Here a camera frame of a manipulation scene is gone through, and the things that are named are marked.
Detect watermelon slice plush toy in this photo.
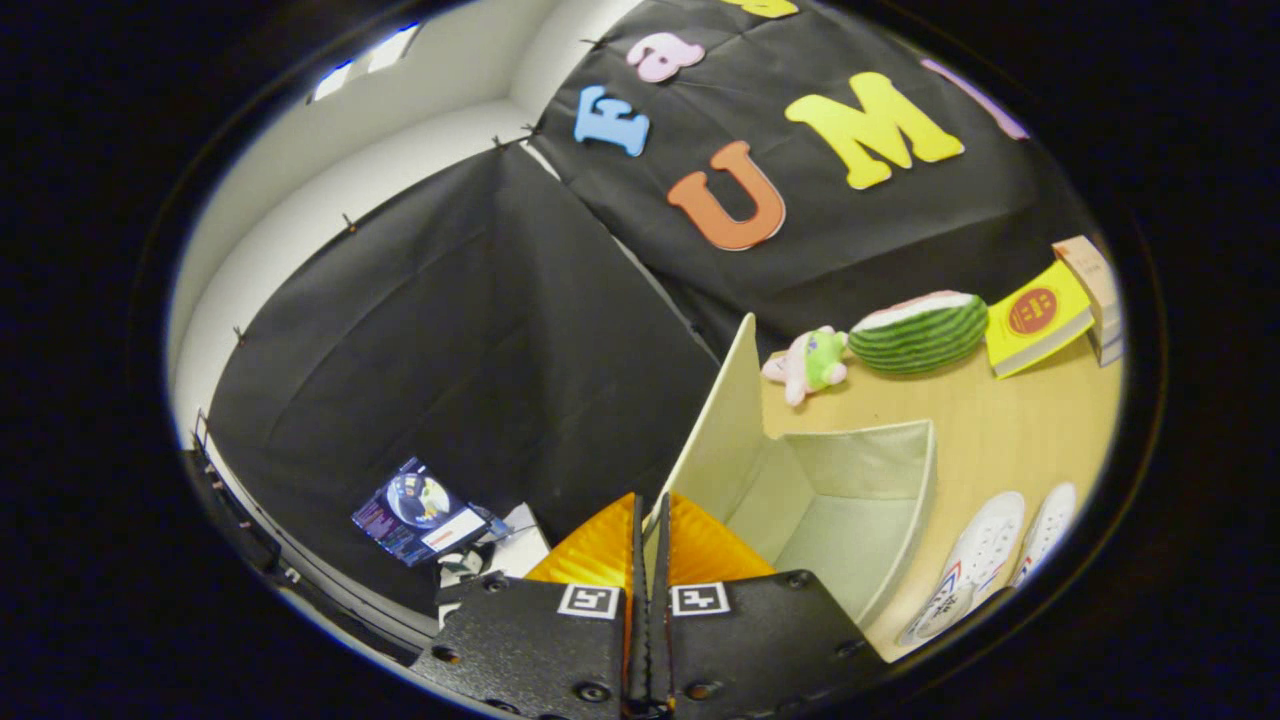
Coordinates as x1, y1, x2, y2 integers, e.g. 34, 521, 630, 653
848, 290, 991, 376

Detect beige cover book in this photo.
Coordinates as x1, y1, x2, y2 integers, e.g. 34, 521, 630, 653
1052, 236, 1119, 336

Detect white plastic device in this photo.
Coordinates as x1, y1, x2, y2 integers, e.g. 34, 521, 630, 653
437, 503, 553, 603

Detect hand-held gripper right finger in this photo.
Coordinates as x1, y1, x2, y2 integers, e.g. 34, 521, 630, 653
648, 490, 891, 720

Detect white shoe red blue stripes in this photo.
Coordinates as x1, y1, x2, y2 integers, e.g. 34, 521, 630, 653
1008, 482, 1079, 589
895, 490, 1026, 649

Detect yellow book red circle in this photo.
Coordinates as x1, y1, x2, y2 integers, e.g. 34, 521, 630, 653
985, 260, 1096, 381

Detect large ceiling light panel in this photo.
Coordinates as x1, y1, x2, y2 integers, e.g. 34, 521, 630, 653
312, 24, 422, 103

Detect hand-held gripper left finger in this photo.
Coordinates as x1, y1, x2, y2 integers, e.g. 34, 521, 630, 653
410, 492, 651, 720

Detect blue printed carton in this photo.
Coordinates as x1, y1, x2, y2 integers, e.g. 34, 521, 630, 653
351, 457, 493, 568

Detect black backdrop cloth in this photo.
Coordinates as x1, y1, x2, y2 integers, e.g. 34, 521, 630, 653
175, 0, 1101, 621

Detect pale green fabric storage box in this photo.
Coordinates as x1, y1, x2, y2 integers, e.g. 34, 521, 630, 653
642, 313, 939, 631

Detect pink and green plush toy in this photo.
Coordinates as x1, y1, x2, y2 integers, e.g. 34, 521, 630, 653
762, 326, 851, 407

